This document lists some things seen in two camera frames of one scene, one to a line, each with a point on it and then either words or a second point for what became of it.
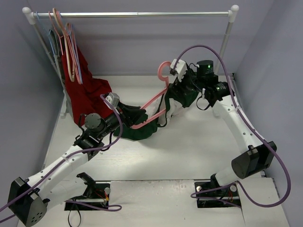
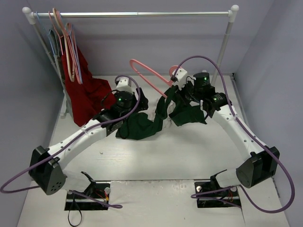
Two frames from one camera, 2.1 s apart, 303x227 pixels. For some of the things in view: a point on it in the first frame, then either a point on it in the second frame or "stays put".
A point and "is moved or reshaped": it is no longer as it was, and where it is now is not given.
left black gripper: x=124 y=113 to x=142 y=100
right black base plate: x=230 y=194 stays put
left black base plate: x=97 y=194 stays put
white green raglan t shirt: x=158 y=112 is moved or reshaped
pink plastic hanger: x=166 y=80 to x=140 y=76
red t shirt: x=85 y=97 stays put
